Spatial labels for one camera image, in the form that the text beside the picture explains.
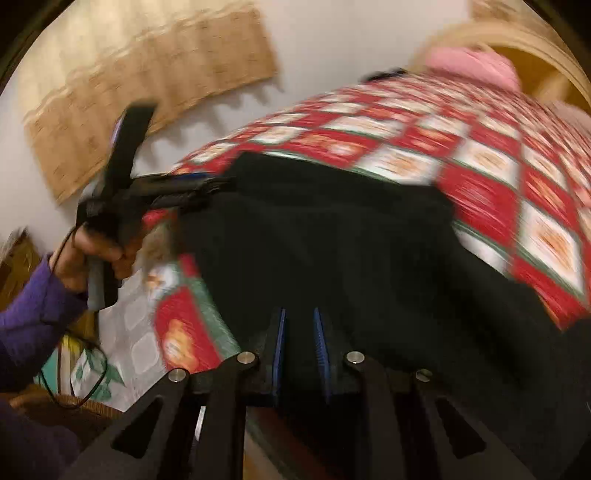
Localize black item at bed edge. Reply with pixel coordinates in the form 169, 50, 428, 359
361, 68, 408, 83

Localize purple sleeved left forearm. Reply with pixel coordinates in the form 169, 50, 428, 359
1, 257, 87, 393

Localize cream wooden headboard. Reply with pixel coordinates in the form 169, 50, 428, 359
407, 20, 590, 112

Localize black pants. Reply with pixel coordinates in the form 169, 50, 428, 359
174, 152, 590, 479

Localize person's left hand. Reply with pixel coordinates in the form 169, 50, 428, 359
49, 226, 145, 293

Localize beige curtain left window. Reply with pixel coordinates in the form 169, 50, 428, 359
17, 1, 277, 204

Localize striped grey pillow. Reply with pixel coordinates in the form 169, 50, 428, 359
550, 101, 591, 133

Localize black cable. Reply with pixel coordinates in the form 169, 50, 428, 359
36, 225, 110, 411

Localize red patchwork bedspread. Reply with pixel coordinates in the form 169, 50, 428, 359
142, 71, 591, 375

